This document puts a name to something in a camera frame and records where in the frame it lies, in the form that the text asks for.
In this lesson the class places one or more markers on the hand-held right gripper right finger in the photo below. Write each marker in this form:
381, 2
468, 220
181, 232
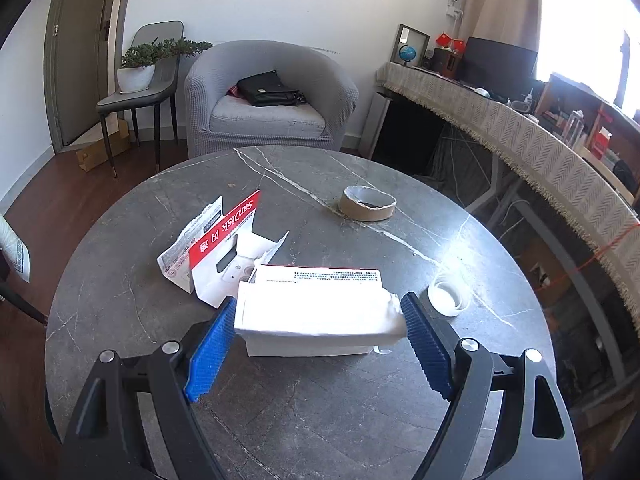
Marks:
427, 345

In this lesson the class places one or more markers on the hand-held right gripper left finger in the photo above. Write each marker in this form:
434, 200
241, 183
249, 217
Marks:
210, 355

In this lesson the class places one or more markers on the white tape roll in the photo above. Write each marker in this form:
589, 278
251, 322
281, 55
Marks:
446, 311

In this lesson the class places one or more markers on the red white card packaging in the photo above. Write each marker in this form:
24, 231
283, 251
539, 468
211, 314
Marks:
220, 260

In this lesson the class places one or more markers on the torn white plastic packaging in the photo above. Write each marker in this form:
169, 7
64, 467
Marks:
179, 256

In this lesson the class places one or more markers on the round grey stone table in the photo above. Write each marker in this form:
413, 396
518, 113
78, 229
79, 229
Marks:
310, 410

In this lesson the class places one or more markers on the white printed cardboard box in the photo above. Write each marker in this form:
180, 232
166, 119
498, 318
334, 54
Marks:
320, 276

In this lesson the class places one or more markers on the small brown cardboard tape core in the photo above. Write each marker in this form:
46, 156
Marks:
352, 208

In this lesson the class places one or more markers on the dark table leg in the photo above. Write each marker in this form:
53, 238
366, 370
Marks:
22, 305

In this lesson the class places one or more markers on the white board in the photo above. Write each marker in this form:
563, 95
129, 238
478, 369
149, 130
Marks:
375, 125

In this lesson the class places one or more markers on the beige fringed desk cloth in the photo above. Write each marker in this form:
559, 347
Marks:
525, 135

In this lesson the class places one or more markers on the grey armchair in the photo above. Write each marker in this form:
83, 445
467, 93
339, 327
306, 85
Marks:
270, 120

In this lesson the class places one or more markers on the grey dining chair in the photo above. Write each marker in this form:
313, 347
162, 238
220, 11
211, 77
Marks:
135, 102

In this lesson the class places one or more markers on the red patterned cloth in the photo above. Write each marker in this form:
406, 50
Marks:
233, 91

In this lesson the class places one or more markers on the black handbag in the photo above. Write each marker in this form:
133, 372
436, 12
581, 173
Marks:
265, 87

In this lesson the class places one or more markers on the brown wooden box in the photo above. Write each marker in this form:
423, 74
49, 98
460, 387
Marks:
445, 64

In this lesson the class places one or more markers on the wooden desk shelf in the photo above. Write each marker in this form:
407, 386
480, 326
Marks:
590, 110

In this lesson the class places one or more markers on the potted plant white pot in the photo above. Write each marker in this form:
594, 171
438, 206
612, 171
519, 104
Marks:
134, 79

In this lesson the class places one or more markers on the black monitor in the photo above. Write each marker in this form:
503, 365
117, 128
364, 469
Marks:
497, 65

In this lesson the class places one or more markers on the small blue globe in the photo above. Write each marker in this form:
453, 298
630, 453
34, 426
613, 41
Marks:
407, 55

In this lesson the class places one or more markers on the small red flags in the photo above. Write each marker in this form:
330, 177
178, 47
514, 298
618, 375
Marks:
450, 42

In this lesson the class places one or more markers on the grey door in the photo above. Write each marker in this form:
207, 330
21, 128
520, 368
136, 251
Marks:
80, 60

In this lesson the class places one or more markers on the beige curtain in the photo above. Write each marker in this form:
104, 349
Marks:
500, 0

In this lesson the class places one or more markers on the wooden picture frame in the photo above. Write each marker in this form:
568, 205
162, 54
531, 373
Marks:
417, 35

